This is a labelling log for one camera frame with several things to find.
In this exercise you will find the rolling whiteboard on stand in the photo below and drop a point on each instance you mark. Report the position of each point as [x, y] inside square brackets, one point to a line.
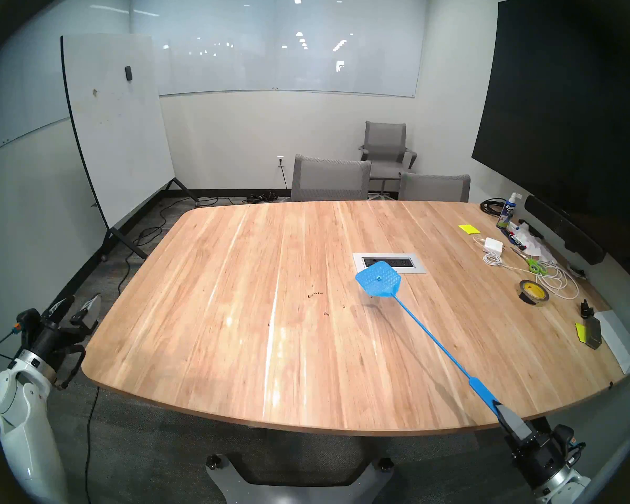
[115, 135]

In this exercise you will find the large black wall display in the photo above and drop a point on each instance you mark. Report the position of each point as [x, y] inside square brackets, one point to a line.
[562, 114]

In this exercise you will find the grey mesh office chair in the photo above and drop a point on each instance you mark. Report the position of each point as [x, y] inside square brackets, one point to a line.
[329, 180]
[434, 189]

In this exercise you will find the blue plastic fly swatter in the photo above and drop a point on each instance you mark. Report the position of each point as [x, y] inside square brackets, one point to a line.
[379, 280]

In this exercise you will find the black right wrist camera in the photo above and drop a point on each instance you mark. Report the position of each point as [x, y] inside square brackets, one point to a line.
[563, 437]

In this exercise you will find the grey office chair with armrests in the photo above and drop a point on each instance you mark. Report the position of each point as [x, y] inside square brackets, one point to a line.
[384, 140]

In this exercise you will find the whiteboard cleaner spray bottle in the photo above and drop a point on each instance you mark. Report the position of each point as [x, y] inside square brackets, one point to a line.
[505, 214]

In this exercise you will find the silver table power outlet box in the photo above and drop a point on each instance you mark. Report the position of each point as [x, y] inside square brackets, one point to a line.
[412, 265]

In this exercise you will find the black soundbar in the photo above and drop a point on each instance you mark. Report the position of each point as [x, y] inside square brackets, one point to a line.
[562, 229]

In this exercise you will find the yellow sticky note pad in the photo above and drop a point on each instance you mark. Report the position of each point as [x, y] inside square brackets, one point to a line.
[469, 229]

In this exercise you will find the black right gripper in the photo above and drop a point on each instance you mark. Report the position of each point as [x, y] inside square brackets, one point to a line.
[538, 458]

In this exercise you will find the glass wall board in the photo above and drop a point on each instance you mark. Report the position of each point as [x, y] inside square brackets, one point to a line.
[294, 62]

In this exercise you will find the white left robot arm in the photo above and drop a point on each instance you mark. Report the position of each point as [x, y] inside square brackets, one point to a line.
[21, 429]

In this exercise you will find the white power adapter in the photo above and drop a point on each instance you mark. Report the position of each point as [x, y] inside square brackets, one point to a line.
[494, 245]

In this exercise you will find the wall whiteboard with writing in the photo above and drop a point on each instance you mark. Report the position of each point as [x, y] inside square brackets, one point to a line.
[10, 104]

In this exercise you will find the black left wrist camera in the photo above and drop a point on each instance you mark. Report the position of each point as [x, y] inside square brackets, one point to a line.
[29, 319]

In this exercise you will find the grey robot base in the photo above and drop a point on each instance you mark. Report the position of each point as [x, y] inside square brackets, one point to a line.
[299, 495]

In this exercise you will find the whiteboard marker pen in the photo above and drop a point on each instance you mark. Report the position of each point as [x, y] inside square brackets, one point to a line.
[515, 240]

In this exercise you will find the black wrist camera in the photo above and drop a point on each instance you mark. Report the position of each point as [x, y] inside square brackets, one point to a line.
[563, 437]
[29, 319]

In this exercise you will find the black yellow tape roll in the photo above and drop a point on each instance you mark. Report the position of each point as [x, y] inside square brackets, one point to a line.
[542, 297]

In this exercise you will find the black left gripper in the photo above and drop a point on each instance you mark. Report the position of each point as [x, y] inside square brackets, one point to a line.
[50, 340]

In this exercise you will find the white crumpled cloth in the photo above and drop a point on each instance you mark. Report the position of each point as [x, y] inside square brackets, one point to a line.
[535, 248]

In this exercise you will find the white paper sheet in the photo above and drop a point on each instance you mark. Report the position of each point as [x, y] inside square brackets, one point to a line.
[617, 340]

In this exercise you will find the yellow sticky note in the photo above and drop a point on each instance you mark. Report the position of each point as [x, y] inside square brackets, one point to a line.
[580, 332]

